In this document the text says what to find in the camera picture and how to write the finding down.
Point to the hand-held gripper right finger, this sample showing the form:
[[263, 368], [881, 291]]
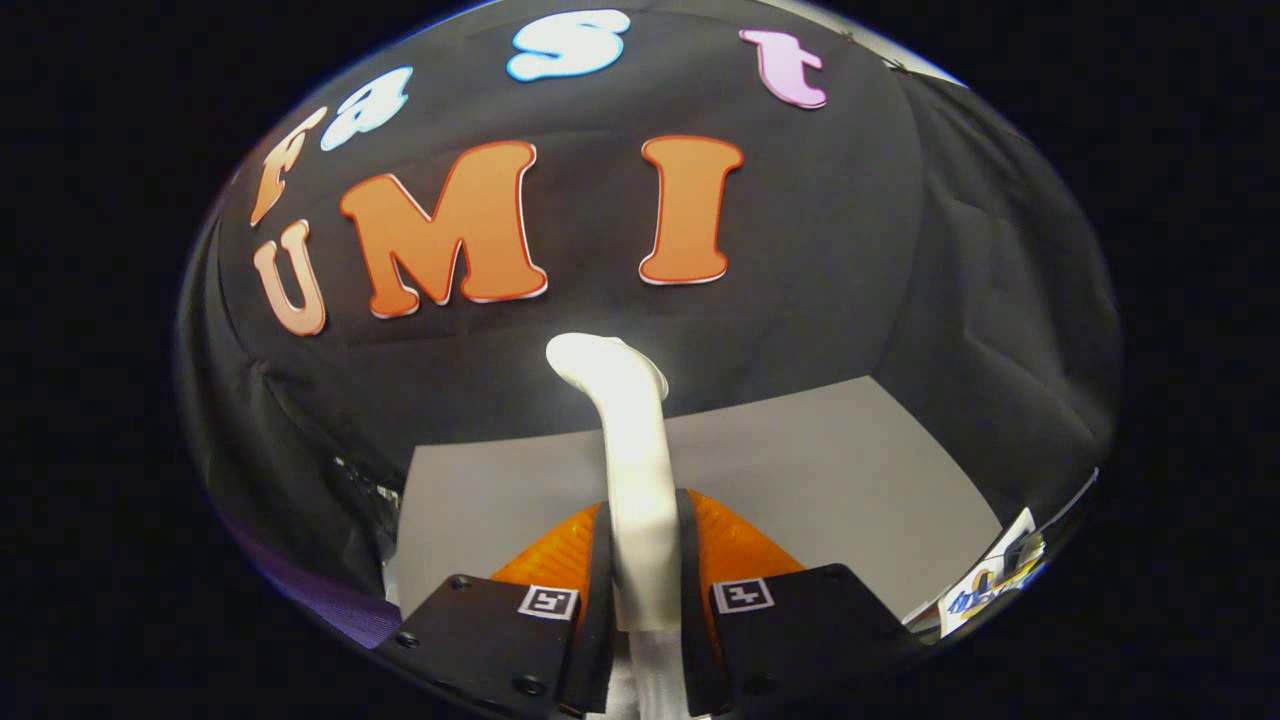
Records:
[[690, 600]]

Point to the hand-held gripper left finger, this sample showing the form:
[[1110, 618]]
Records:
[[600, 600]]

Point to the white garment steamer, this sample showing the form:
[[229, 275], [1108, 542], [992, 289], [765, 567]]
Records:
[[635, 470]]

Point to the grey cabinet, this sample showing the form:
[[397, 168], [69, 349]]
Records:
[[800, 480]]

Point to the white side desk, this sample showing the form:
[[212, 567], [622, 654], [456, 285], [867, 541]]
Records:
[[1005, 545]]

